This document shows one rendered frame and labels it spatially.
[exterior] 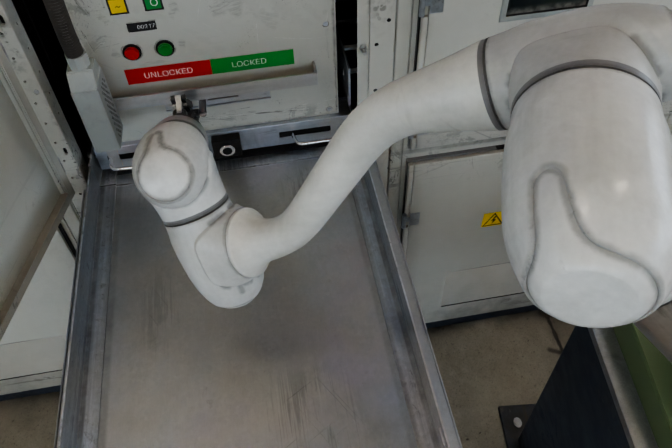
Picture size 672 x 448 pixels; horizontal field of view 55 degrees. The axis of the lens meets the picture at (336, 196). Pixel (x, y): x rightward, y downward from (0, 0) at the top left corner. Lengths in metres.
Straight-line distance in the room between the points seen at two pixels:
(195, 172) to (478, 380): 1.39
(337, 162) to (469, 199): 0.86
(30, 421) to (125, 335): 1.03
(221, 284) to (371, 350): 0.31
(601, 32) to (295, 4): 0.69
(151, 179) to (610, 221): 0.57
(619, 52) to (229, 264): 0.57
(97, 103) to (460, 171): 0.80
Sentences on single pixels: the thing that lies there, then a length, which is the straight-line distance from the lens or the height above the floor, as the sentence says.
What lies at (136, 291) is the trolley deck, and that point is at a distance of 1.25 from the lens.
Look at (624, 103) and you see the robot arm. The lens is 0.56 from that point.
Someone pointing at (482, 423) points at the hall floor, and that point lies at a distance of 2.01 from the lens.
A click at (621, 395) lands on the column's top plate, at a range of 1.28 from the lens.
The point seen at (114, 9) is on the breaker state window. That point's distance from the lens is 1.21.
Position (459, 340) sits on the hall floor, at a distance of 2.12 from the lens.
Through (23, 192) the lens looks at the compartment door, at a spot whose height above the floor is 0.95.
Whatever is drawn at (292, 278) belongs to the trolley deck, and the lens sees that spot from 1.20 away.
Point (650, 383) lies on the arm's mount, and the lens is 1.24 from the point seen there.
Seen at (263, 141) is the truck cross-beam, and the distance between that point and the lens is 1.39.
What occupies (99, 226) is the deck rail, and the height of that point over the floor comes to 0.85.
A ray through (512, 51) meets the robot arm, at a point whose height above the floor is 1.46.
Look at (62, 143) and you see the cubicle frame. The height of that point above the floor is 0.98.
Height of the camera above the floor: 1.84
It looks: 49 degrees down
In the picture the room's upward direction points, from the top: 2 degrees counter-clockwise
